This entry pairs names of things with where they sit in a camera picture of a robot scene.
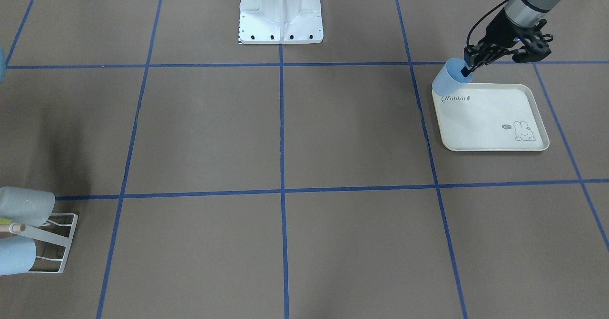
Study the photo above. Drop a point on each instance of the grey plastic cup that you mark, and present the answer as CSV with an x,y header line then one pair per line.
x,y
26,206

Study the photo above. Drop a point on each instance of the light blue plastic cup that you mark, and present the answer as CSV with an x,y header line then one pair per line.
x,y
17,255
449,79

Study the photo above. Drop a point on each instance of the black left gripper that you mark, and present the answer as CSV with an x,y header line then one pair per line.
x,y
497,30

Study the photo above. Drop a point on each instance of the cream serving tray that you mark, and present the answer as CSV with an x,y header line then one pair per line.
x,y
490,117

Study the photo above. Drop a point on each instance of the wooden rack dowel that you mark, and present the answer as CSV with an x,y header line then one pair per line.
x,y
13,228

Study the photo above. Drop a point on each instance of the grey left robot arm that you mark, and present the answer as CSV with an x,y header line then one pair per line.
x,y
525,12

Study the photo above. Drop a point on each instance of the white wire cup rack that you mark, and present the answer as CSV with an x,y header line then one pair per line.
x,y
58,230

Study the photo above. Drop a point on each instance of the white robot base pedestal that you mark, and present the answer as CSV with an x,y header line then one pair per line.
x,y
269,22

